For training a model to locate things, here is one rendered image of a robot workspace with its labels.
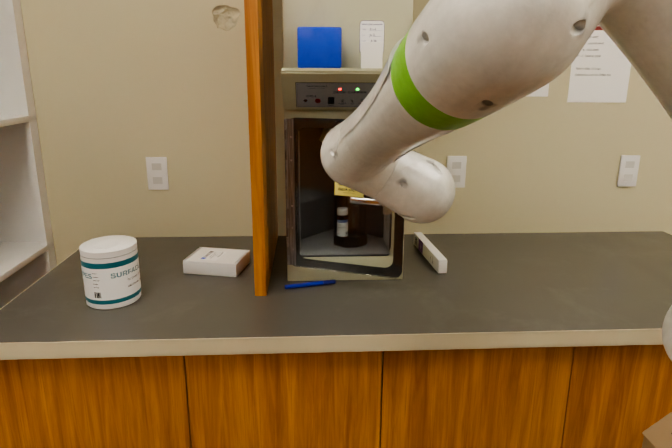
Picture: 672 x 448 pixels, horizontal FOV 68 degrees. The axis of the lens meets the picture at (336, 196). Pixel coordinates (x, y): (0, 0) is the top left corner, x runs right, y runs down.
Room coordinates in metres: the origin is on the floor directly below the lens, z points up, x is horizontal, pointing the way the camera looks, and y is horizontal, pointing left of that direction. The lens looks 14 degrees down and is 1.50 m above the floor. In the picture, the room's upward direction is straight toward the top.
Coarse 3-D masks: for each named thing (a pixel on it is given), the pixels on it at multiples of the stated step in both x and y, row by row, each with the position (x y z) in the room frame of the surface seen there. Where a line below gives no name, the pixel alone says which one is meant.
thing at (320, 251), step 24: (312, 120) 1.25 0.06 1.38; (336, 120) 1.23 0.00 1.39; (312, 144) 1.25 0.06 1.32; (312, 168) 1.25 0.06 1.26; (312, 192) 1.25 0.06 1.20; (312, 216) 1.25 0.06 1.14; (336, 216) 1.23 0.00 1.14; (360, 216) 1.22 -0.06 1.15; (384, 216) 1.20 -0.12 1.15; (312, 240) 1.25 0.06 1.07; (336, 240) 1.23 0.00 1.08; (360, 240) 1.22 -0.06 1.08; (384, 240) 1.20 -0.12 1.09; (312, 264) 1.25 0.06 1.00; (336, 264) 1.23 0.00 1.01; (360, 264) 1.22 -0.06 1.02; (384, 264) 1.20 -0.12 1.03
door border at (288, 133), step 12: (288, 120) 1.27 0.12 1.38; (288, 132) 1.27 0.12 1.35; (288, 144) 1.27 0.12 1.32; (288, 156) 1.27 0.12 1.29; (288, 168) 1.27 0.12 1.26; (288, 180) 1.27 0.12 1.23; (288, 192) 1.27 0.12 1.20; (288, 204) 1.27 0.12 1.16; (288, 216) 1.27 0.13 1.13; (288, 228) 1.27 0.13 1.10; (288, 252) 1.27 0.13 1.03
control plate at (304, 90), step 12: (300, 84) 1.20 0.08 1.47; (312, 84) 1.20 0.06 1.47; (324, 84) 1.20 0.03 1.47; (336, 84) 1.20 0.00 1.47; (348, 84) 1.20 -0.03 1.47; (360, 84) 1.20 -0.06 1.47; (372, 84) 1.20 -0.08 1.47; (300, 96) 1.23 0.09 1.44; (312, 96) 1.23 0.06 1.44; (324, 96) 1.23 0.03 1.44; (336, 96) 1.23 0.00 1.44; (348, 96) 1.23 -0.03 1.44; (360, 96) 1.23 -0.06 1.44
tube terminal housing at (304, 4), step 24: (288, 0) 1.28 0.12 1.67; (312, 0) 1.29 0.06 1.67; (336, 0) 1.29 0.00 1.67; (360, 0) 1.29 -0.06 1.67; (384, 0) 1.30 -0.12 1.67; (408, 0) 1.30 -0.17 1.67; (288, 24) 1.28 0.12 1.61; (312, 24) 1.29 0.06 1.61; (336, 24) 1.29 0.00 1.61; (408, 24) 1.30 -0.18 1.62; (288, 48) 1.28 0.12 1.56; (384, 48) 1.30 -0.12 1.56
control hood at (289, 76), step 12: (288, 72) 1.17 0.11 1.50; (300, 72) 1.17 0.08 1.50; (312, 72) 1.17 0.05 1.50; (324, 72) 1.18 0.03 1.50; (336, 72) 1.18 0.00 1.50; (348, 72) 1.18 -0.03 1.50; (360, 72) 1.18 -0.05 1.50; (372, 72) 1.18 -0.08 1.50; (288, 84) 1.20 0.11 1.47; (288, 96) 1.23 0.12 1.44; (288, 108) 1.26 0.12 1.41; (300, 108) 1.26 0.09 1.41; (312, 108) 1.26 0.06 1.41; (324, 108) 1.26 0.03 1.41; (336, 108) 1.26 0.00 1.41; (348, 108) 1.26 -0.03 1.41
